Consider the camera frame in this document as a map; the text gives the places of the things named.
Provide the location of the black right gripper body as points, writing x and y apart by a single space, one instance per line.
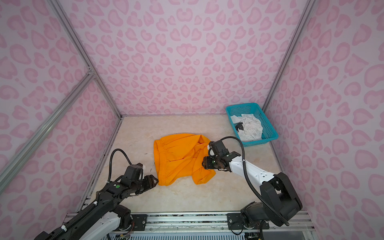
212 162

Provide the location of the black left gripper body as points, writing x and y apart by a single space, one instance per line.
143 184

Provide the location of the orange shorts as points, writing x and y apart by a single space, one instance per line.
181 155

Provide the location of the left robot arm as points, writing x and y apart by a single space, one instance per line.
105 214

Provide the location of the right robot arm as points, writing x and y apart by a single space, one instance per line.
278 200

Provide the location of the teal plastic laundry basket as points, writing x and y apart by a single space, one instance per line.
269 132

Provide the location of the white patterned garment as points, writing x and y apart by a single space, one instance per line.
248 127

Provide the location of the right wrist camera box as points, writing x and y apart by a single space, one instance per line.
217 149

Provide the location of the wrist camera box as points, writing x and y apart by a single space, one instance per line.
134 172
217 149

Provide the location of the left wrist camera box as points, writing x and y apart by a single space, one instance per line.
134 172

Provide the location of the aluminium diagonal frame bar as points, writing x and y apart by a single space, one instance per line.
21 157

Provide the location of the aluminium frame post right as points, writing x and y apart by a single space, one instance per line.
310 7

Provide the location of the aluminium frame post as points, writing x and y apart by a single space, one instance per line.
310 7
79 46

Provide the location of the aluminium frame post left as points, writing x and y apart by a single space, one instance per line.
79 46

